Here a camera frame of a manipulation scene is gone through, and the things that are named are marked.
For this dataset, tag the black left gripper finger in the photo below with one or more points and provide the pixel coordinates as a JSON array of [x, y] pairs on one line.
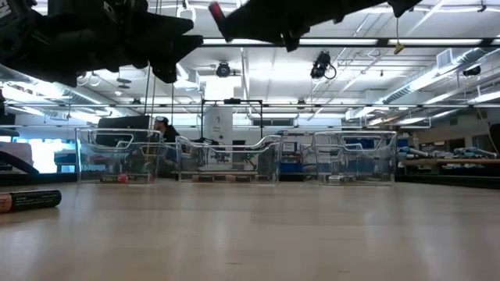
[[160, 25], [176, 45]]

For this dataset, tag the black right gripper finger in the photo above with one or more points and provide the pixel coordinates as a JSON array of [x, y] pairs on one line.
[[269, 13], [281, 35]]

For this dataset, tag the black red-tipped AA battery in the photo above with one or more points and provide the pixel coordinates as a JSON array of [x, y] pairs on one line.
[[216, 11], [150, 178], [114, 178]]

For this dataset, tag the clear plastic bin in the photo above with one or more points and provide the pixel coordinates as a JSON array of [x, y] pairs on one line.
[[117, 164], [230, 164], [359, 164]]

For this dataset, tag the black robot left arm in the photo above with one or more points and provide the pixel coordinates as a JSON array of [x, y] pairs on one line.
[[11, 35]]

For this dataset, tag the white LED light bar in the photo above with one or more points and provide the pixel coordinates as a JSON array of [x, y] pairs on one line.
[[429, 41], [336, 41]]

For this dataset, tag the yellow hanging tag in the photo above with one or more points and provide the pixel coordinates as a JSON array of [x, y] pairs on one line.
[[398, 48]]

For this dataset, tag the person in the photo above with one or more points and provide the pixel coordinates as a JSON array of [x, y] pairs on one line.
[[166, 132]]

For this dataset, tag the black monitor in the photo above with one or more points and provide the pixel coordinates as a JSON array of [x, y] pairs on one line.
[[125, 122]]

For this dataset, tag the white cylindrical tank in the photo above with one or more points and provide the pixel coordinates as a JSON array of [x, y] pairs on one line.
[[218, 125]]

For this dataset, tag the blue storage crate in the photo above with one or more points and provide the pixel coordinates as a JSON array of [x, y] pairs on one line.
[[65, 158]]

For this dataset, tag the white vent box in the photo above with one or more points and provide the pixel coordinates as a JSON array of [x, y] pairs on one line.
[[444, 58]]

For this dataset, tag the black ceiling spotlight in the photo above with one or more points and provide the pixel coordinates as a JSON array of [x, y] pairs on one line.
[[472, 71]]

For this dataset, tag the black overhead crossbeam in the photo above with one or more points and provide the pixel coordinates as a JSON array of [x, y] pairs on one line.
[[488, 41]]

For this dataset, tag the blue rolled mats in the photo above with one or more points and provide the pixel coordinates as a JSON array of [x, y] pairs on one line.
[[474, 151]]

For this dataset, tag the wooden bench top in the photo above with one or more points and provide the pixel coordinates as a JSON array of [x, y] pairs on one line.
[[465, 161]]

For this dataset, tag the black hanging camera device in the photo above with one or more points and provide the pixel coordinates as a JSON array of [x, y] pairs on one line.
[[321, 64]]

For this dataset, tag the black round ceiling camera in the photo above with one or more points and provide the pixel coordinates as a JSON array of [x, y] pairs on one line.
[[223, 69]]

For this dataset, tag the black metal stand frame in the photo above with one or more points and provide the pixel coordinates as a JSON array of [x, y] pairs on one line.
[[232, 101]]

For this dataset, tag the black aluminium table frame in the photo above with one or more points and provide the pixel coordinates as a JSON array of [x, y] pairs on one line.
[[39, 178]]

